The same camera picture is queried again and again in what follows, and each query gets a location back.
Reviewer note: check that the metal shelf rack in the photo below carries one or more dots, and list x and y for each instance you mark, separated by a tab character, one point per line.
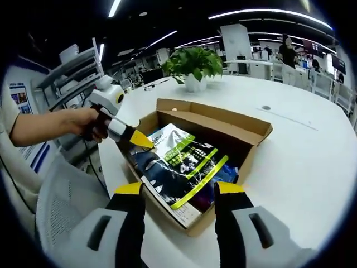
78	64

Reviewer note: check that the black pen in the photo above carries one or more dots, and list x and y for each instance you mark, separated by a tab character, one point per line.
161	81

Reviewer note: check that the person's light shirt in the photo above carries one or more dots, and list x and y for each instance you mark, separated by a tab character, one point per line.
16	178

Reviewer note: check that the small white desk item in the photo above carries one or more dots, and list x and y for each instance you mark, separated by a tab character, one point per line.
149	87

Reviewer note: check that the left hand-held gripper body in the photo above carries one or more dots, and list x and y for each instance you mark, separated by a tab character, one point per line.
107	95

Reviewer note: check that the white blue sign board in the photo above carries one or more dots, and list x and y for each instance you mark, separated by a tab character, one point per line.
39	156

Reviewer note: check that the white mesh chair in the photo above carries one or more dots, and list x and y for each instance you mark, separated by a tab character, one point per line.
322	83
344	97

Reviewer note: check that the brown cardboard shoe box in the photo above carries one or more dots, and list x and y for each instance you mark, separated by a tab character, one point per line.
223	117

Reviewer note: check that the person's left hand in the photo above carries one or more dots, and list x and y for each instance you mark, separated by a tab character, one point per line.
81	121

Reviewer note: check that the picture wall poster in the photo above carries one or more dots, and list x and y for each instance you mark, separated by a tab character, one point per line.
21	99

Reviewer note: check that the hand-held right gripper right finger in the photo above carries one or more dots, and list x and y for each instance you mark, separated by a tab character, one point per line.
251	240

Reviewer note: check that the potted green plant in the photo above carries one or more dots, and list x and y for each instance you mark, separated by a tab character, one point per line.
192	64

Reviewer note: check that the black green soft pack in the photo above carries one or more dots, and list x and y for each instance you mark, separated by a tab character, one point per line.
181	156

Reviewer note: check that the purple soft packet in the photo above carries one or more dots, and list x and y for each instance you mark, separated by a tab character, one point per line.
205	195

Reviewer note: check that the blue wet wipes soft pack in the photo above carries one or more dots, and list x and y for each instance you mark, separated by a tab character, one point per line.
230	173

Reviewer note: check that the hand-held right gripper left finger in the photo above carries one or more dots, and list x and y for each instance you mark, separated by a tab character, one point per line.
111	237

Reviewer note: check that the grey mesh office chair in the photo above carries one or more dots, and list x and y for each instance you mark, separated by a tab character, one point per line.
64	195

